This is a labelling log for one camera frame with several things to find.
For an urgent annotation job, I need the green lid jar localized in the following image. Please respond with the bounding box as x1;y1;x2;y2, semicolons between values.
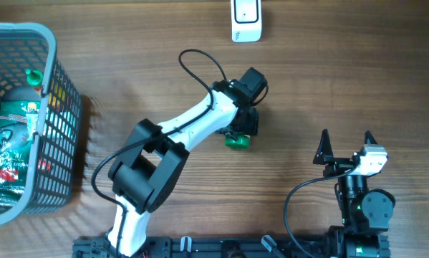
225;135;251;149

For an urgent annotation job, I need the green cap sauce bottle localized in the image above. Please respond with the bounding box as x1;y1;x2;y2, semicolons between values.
25;70;44;94

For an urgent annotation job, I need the green 3M gloves packet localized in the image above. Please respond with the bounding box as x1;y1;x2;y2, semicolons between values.
0;101;40;209

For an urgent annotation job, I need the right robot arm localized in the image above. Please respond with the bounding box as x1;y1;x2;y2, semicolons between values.
313;129;396;258

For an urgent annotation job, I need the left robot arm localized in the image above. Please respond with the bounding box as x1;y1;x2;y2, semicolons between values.
107;67;269;257

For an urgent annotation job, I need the white barcode scanner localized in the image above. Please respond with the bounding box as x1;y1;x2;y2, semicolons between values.
231;0;262;43

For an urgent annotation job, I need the grey plastic mesh basket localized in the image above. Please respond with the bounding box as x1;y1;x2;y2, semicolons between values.
0;23;82;225

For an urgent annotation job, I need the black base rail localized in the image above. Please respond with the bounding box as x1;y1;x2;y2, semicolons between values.
72;234;391;258

